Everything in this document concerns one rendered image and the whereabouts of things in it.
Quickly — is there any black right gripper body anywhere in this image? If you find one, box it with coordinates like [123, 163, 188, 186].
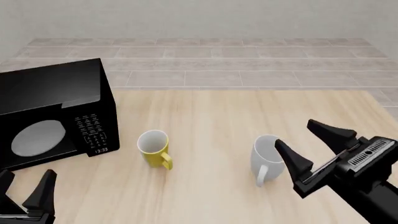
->
[292, 136, 398, 200]

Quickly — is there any grey round turntable plate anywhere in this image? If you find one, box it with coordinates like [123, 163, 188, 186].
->
[11, 119, 67, 158]

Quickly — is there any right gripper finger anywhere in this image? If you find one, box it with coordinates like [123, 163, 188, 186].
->
[306, 118, 358, 156]
[274, 138, 313, 183]

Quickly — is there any black microwave oven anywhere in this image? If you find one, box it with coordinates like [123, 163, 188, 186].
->
[0, 57, 121, 173]

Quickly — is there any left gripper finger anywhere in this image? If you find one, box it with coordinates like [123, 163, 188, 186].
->
[0, 169, 25, 212]
[22, 169, 58, 212]

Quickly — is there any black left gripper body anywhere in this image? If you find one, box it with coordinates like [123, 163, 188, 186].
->
[0, 208, 57, 224]

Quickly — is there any yellow and white mug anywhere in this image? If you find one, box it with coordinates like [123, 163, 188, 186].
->
[137, 129, 174, 172]

